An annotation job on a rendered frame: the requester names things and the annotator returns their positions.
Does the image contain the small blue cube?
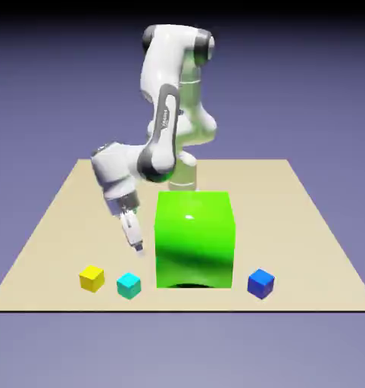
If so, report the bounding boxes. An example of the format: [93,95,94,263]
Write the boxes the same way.
[246,268,276,300]

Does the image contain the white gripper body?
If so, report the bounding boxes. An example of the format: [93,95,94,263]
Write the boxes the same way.
[119,209,144,247]

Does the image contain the large green box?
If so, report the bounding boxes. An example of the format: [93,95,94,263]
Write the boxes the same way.
[154,189,237,289]

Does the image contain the small cyan cube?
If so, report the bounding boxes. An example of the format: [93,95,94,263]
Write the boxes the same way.
[116,271,142,301]

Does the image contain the small yellow cube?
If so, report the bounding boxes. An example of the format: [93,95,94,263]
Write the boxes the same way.
[78,264,106,294]

